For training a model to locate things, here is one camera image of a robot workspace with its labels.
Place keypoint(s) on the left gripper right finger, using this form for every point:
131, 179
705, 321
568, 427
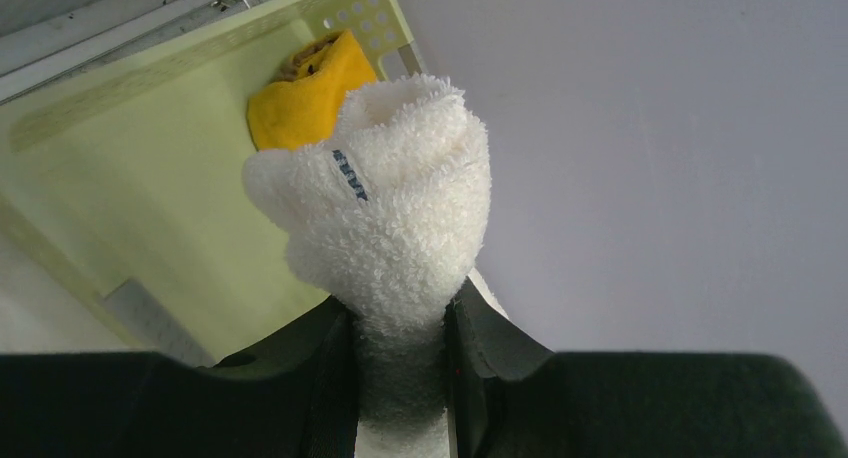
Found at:
509, 396

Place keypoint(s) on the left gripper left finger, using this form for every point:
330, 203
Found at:
292, 394

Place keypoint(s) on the cream white towel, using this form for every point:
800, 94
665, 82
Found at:
388, 215

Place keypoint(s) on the brown yellow bear towel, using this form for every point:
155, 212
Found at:
300, 105

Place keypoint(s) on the green plastic basket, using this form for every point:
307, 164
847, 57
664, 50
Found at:
124, 182

